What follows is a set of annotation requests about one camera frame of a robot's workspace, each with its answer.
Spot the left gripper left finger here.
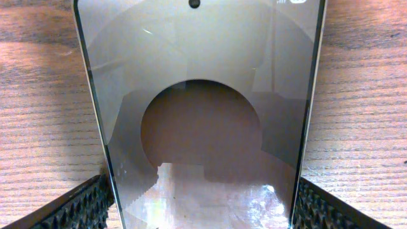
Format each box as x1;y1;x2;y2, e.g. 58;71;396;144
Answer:
3;174;114;229

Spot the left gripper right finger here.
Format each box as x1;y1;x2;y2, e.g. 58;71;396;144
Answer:
291;178;390;229

